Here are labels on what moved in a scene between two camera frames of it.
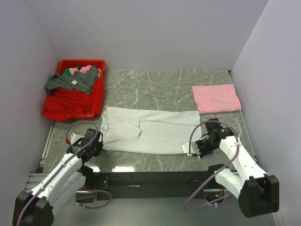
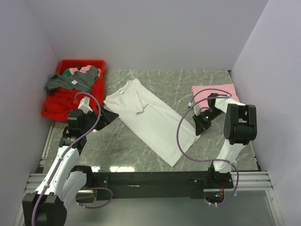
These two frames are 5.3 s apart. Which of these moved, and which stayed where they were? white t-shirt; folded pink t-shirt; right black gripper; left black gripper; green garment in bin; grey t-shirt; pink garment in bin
Moved: white t-shirt; left black gripper; right black gripper
Stayed: grey t-shirt; green garment in bin; pink garment in bin; folded pink t-shirt
